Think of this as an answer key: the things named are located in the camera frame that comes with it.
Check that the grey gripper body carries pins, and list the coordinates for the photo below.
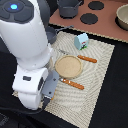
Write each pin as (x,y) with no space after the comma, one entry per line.
(50,84)

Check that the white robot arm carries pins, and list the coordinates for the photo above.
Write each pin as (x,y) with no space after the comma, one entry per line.
(23,30)

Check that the round wooden plate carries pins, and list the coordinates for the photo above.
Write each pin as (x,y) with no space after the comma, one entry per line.
(69,66)

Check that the black burner disc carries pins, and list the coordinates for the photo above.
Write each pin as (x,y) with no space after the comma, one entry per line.
(96,5)
(89,18)

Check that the fork with orange handle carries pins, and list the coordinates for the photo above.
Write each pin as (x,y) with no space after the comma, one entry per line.
(71,83)

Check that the grey frying pan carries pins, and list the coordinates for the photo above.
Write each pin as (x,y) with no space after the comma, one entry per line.
(52,33)

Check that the beige bowl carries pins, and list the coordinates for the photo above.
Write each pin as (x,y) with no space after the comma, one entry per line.
(122,16)

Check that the dark grey cooking pot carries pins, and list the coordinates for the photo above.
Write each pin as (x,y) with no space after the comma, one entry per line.
(68,8)

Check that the light blue milk carton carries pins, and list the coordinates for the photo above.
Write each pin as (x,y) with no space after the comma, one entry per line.
(81,41)

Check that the knife with orange handle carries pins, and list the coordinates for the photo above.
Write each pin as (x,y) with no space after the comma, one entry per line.
(79,56)

